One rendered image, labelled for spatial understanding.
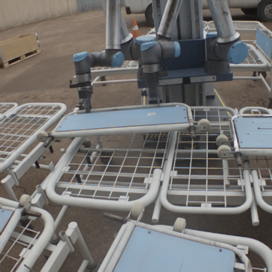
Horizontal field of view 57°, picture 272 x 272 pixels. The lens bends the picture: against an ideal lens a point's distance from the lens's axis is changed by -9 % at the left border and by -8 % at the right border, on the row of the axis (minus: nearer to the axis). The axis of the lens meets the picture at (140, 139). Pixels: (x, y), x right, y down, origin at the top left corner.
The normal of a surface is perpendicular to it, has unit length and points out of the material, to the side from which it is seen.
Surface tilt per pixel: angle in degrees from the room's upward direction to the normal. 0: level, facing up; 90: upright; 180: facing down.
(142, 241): 8
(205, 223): 0
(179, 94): 90
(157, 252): 8
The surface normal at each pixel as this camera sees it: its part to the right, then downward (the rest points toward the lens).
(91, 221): -0.12, -0.84
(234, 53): 0.33, 0.55
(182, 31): -0.01, 0.54
